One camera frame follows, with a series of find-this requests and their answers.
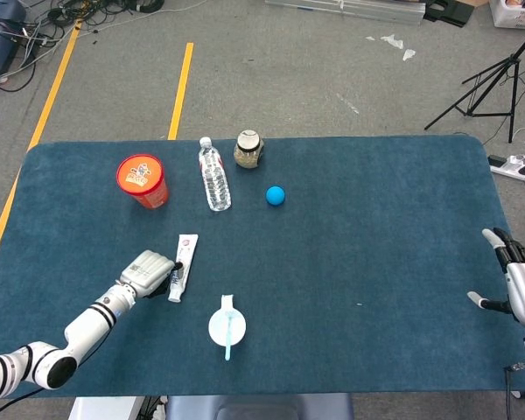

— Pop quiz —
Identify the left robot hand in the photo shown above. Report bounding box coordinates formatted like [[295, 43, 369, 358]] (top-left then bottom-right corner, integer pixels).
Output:
[[118, 249, 185, 301]]

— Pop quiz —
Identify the white toothpaste tube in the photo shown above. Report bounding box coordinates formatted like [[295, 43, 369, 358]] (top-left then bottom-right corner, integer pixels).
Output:
[[167, 233, 200, 304]]

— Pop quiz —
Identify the light blue toothbrush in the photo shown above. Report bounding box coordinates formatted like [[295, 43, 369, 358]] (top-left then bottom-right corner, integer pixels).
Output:
[[220, 305, 240, 362]]

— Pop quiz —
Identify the robot base platform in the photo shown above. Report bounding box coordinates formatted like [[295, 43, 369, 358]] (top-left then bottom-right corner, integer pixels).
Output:
[[68, 393, 355, 420]]

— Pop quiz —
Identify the red orange snack tub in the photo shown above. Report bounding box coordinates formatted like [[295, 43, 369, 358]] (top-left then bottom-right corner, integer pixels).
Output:
[[115, 153, 170, 210]]

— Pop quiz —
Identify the clear plastic water bottle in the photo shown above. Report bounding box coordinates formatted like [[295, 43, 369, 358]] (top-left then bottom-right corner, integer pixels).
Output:
[[198, 136, 233, 213]]

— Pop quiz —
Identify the white power strip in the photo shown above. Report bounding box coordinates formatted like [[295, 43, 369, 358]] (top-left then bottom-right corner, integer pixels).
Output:
[[487, 153, 525, 183]]

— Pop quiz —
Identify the blue ball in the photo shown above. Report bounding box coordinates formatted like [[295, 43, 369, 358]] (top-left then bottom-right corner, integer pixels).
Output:
[[265, 185, 287, 207]]

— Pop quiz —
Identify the glass jar black lid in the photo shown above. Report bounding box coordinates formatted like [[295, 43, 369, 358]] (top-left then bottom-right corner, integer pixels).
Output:
[[233, 129, 265, 171]]

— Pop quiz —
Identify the blue carpet table mat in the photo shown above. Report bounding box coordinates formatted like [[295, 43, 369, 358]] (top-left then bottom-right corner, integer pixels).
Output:
[[0, 134, 525, 398]]

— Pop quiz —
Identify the yellow floor tape strip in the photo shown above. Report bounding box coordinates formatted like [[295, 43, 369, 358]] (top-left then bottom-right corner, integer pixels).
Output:
[[0, 19, 83, 288], [167, 42, 195, 141]]

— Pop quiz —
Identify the black tripod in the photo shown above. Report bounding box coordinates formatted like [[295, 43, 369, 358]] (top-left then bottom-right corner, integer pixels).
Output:
[[423, 24, 525, 144]]

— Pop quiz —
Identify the dark blue machine base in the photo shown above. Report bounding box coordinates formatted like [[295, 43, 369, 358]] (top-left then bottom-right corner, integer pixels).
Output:
[[0, 0, 27, 84]]

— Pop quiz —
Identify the white plastic basket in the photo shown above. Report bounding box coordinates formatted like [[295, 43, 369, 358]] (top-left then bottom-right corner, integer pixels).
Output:
[[489, 0, 525, 31]]

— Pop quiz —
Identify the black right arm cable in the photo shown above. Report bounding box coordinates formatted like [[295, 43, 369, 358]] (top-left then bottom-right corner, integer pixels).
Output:
[[502, 360, 525, 420]]

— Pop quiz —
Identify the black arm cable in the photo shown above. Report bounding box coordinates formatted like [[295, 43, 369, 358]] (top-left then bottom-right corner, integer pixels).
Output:
[[0, 384, 45, 420], [502, 360, 525, 420]]

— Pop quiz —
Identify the white cup with handle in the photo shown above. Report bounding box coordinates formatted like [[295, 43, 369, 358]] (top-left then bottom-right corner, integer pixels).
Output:
[[207, 294, 248, 347]]

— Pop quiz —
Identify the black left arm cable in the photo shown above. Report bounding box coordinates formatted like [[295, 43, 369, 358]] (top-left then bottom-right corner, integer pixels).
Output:
[[0, 384, 45, 420]]

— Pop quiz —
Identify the black floor cable bundle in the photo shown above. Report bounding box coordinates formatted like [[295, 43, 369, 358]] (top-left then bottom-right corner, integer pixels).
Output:
[[25, 0, 165, 45]]

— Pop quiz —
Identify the black plastic bracket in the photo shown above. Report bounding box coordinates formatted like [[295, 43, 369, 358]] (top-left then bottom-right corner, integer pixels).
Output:
[[422, 0, 473, 27]]

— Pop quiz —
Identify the aluminium profile rail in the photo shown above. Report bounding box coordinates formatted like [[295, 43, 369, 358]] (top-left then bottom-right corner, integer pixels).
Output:
[[264, 0, 426, 25]]

